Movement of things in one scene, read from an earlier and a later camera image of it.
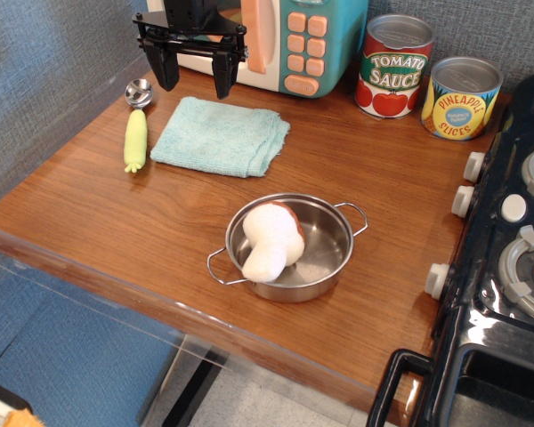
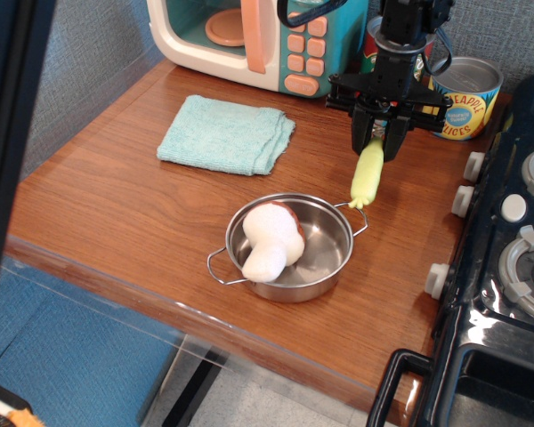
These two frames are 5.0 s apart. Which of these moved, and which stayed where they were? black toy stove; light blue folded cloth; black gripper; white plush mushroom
Moved: black gripper
Stayed: white plush mushroom; black toy stove; light blue folded cloth
